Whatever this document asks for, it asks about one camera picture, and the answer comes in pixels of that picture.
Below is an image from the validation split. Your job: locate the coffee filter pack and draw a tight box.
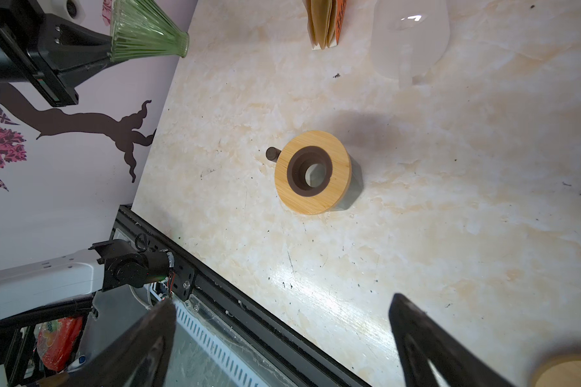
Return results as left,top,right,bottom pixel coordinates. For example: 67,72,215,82
303,0,347,50

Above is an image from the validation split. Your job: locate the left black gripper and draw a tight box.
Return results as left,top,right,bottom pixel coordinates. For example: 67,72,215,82
0,1,112,107

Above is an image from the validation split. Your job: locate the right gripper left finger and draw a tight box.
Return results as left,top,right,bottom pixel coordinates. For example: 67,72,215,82
53,298,177,386

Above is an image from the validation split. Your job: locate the white cable duct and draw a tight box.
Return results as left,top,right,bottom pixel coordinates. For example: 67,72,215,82
166,296,287,386

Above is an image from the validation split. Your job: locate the black base frame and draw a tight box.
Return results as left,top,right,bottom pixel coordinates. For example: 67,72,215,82
112,206,365,386

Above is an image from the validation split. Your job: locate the clear plastic dripper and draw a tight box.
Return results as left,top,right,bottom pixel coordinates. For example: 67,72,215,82
371,0,450,90

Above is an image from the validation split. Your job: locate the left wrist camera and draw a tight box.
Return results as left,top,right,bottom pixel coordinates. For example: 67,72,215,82
38,0,86,24

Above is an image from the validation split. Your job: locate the green glass dripper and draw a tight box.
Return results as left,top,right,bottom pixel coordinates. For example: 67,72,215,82
109,0,190,63

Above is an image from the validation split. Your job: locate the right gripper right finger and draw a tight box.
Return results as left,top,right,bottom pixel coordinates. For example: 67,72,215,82
388,293,511,386

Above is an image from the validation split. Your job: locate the wooden ring holder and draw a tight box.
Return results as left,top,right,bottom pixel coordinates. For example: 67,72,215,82
274,131,353,215
529,355,581,387

